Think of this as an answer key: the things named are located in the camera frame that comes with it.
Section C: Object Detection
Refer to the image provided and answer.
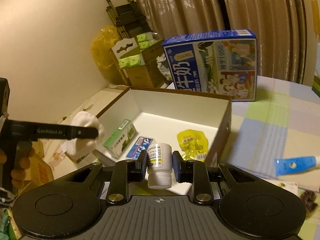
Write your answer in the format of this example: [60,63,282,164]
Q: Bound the person's left hand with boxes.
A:
[4,147,35,189]

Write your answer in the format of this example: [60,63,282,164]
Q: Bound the blue hand cream tube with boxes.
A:
[274,156,319,177]

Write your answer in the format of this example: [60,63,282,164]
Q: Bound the white sock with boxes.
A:
[66,111,105,163]

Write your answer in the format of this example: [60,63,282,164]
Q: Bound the black folding cart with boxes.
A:
[106,0,151,39]

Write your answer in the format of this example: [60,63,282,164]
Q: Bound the brown hair scrunchie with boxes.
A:
[300,190,318,214]

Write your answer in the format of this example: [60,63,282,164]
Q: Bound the blue white card case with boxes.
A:
[126,137,153,160]

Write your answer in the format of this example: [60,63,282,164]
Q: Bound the white pill bottle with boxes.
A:
[147,143,172,190]

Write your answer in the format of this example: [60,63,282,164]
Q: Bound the cardboard box with green tissues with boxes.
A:
[112,31,165,88]

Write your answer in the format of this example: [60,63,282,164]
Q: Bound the brown cardboard box on floor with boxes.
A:
[18,139,54,196]

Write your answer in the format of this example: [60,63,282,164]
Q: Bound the green medicine box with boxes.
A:
[103,119,137,159]

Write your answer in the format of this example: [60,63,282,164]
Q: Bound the yellow plastic bag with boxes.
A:
[91,25,120,69]

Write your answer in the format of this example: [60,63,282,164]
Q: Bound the brown cardboard storage box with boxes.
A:
[94,86,232,196]

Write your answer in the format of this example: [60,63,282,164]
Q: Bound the large blue milk carton box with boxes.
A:
[162,29,258,101]

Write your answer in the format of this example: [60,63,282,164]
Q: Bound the yellow snack packet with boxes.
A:
[177,129,208,162]

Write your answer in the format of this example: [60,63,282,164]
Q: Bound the trash bin with rubbish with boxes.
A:
[156,54,172,81]

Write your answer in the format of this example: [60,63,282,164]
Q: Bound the beige curtain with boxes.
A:
[136,0,306,83]

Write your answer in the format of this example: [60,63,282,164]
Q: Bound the checkered bed sheet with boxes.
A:
[170,74,320,240]

